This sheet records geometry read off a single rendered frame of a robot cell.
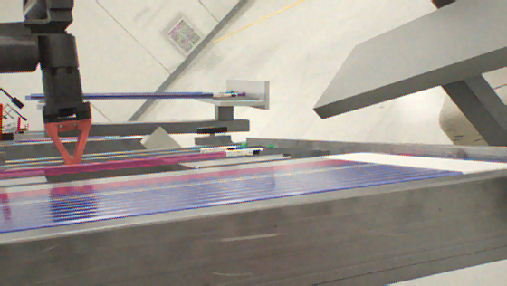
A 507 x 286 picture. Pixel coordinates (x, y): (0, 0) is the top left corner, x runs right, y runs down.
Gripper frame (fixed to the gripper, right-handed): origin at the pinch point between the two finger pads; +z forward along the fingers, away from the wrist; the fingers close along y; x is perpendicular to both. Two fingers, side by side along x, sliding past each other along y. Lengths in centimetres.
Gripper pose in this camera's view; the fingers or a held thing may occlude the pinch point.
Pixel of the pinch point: (72, 162)
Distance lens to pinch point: 88.2
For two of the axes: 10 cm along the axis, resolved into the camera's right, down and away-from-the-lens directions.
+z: 1.1, 9.9, 0.7
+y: 3.9, 0.3, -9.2
